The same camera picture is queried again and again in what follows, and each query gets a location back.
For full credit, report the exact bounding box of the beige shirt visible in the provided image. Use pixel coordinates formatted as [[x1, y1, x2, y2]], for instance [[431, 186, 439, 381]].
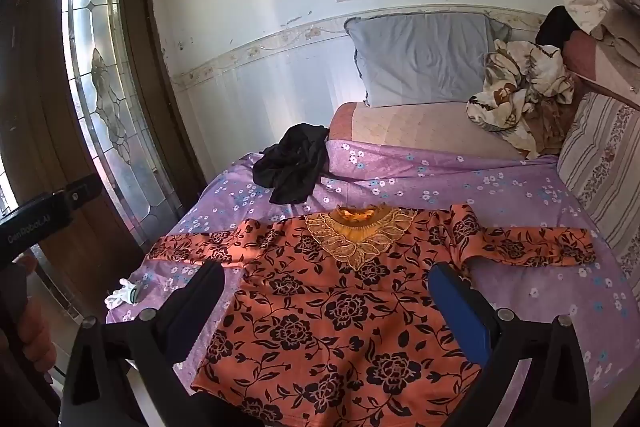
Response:
[[600, 9, 640, 68]]

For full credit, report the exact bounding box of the pink mattress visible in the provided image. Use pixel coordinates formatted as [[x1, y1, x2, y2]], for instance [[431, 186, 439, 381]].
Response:
[[328, 101, 531, 160]]

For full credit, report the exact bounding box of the orange black floral shirt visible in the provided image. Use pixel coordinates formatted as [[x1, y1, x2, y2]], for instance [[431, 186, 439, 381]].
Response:
[[147, 203, 597, 427]]

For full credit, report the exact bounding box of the grey pillow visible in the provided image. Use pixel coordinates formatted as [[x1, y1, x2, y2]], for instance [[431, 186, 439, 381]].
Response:
[[344, 13, 513, 108]]

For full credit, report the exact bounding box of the white floral cloth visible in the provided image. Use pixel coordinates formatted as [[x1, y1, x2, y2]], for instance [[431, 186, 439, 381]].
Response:
[[561, 0, 613, 32]]

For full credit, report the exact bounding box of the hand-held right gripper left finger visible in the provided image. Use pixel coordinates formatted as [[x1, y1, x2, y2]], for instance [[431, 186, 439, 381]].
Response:
[[59, 260, 226, 427]]

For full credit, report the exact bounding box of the wooden door with leaded glass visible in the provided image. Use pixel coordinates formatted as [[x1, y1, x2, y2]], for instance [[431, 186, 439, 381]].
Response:
[[0, 0, 206, 308]]

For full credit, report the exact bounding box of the person's left hand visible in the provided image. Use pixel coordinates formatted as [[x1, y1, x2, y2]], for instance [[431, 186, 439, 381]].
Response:
[[17, 253, 56, 383]]

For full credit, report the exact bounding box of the crumpled black garment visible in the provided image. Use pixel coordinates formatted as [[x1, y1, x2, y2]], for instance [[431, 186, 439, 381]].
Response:
[[252, 123, 331, 204]]

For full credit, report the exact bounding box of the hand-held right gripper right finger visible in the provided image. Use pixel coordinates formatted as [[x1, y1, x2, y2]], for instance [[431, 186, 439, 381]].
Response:
[[429, 263, 592, 427]]

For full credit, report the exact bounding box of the striped floral pillow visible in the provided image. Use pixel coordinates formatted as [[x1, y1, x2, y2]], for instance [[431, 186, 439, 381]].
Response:
[[556, 92, 640, 303]]

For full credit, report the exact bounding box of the purple floral bedsheet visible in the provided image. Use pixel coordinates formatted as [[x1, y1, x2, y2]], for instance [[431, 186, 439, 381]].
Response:
[[106, 139, 640, 427]]

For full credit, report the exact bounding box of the cream brown floral cloth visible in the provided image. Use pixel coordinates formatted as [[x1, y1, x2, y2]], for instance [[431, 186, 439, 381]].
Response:
[[466, 39, 576, 158]]

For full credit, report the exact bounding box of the white glove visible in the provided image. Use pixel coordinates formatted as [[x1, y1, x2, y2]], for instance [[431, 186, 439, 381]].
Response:
[[104, 279, 141, 309]]

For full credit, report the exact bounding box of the small black cloth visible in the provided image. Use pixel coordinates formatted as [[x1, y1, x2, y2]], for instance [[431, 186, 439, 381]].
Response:
[[535, 5, 581, 52]]

